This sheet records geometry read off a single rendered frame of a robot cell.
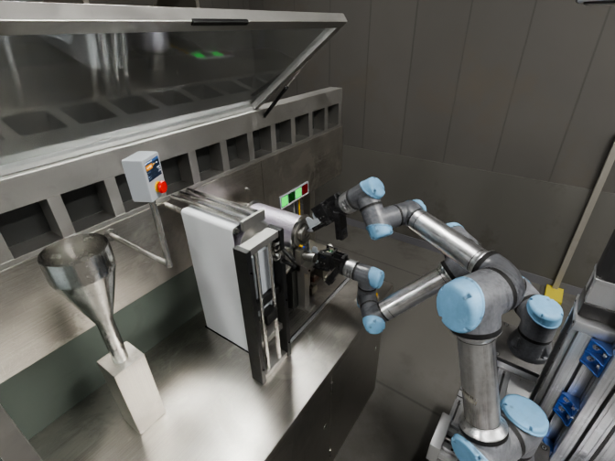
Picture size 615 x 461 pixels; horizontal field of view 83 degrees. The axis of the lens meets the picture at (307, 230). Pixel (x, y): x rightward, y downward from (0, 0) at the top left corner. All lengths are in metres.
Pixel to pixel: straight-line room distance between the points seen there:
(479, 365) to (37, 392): 1.23
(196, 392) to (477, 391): 0.86
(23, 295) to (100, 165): 0.40
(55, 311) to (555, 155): 3.09
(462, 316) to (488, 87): 2.46
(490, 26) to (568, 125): 0.89
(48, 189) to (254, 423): 0.88
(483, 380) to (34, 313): 1.18
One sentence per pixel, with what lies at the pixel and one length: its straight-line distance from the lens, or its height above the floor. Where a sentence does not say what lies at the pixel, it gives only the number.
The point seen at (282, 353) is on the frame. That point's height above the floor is 0.92.
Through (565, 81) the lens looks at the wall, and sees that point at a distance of 3.10.
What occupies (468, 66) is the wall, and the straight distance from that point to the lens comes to 3.17.
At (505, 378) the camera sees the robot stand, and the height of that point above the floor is 0.73.
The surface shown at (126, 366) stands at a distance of 1.12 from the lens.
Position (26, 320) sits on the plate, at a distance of 1.24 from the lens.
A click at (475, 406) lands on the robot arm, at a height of 1.14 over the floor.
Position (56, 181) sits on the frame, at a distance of 1.14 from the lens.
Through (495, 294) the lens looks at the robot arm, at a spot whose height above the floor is 1.42.
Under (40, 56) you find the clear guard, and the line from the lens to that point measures 0.77.
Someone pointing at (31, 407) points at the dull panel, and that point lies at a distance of 1.40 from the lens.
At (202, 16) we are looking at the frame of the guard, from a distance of 0.85.
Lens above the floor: 1.95
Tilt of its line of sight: 30 degrees down
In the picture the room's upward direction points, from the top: 1 degrees counter-clockwise
